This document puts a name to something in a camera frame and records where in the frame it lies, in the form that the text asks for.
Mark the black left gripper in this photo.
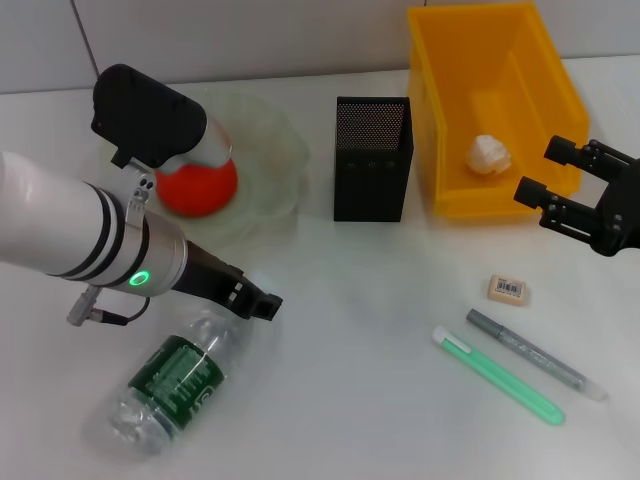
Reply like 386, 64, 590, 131
172, 239, 285, 322

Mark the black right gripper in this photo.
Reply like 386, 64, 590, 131
513, 134, 640, 259

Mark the white paper ball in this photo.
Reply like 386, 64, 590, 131
464, 133, 515, 176

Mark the clear water bottle green label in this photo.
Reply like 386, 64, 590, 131
107, 272, 274, 455

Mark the red-orange toy orange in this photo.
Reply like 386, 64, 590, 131
154, 154, 239, 217

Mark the beige eraser with barcode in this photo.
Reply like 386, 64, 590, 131
486, 273, 532, 306

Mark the pale green glass fruit plate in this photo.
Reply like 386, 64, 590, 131
99, 89, 314, 251

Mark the black mesh pen holder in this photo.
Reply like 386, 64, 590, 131
333, 96, 416, 223

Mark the grey glitter pen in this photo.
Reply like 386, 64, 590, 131
465, 308, 609, 401

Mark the mint green pen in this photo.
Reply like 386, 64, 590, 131
432, 326, 566, 427

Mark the yellow plastic bin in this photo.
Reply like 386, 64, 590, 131
405, 1, 591, 220

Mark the left wrist cable with connector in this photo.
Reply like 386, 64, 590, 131
67, 285, 151, 329

